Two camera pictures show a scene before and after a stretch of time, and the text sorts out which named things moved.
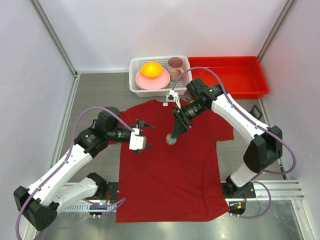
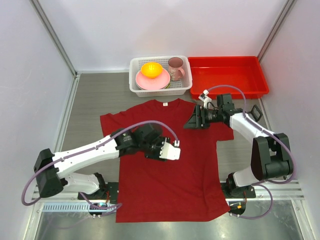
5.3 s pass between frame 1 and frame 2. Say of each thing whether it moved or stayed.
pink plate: stayed
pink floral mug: stayed
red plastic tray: stayed
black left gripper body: moved
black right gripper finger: moved
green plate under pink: stayed
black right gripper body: moved
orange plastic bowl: stayed
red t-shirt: stayed
